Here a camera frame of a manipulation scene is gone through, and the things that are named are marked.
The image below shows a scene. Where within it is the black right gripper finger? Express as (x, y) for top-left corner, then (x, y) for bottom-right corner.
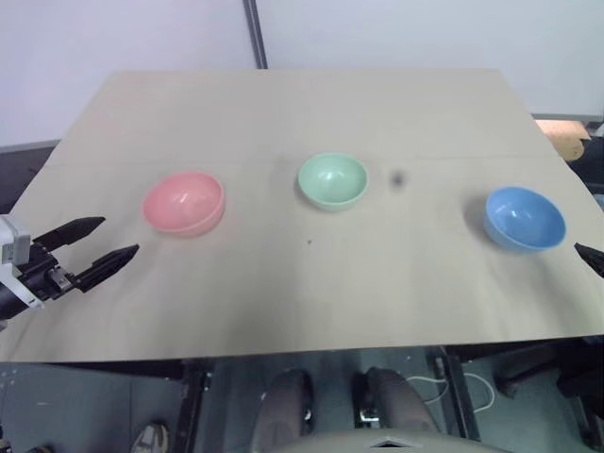
(573, 242), (604, 280)

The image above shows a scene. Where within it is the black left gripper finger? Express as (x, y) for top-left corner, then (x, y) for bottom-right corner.
(73, 243), (141, 294)
(30, 216), (107, 253)

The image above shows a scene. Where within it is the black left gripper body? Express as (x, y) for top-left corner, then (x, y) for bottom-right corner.
(18, 241), (79, 304)

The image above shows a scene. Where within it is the blue bowl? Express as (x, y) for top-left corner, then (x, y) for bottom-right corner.
(481, 185), (567, 255)

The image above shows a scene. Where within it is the pink red bowl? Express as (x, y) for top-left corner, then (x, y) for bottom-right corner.
(142, 171), (227, 239)

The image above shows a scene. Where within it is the black chair base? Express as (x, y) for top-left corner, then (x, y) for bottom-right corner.
(490, 337), (604, 402)

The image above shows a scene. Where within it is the light wooden board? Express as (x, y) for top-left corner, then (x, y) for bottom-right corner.
(533, 118), (592, 162)

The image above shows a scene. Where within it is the grey shoe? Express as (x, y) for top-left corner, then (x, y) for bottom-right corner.
(131, 421), (171, 453)

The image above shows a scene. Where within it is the dark rounded robot leg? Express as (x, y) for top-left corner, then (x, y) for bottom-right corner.
(353, 366), (443, 434)
(254, 367), (315, 445)

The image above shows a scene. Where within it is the green bowl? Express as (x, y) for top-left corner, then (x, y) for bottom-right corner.
(296, 152), (369, 213)

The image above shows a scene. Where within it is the grey robot torso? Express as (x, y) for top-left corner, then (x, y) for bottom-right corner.
(277, 426), (478, 453)

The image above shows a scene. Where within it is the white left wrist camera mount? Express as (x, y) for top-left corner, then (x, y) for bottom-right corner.
(0, 214), (46, 311)

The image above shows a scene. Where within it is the black table frame leg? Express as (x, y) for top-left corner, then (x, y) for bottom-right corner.
(434, 347), (483, 443)
(175, 358), (214, 453)

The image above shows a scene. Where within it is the white floor cable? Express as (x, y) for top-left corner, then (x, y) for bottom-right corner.
(406, 372), (496, 416)

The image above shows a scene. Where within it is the grey vertical wall post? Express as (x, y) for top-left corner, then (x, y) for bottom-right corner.
(243, 0), (269, 70)

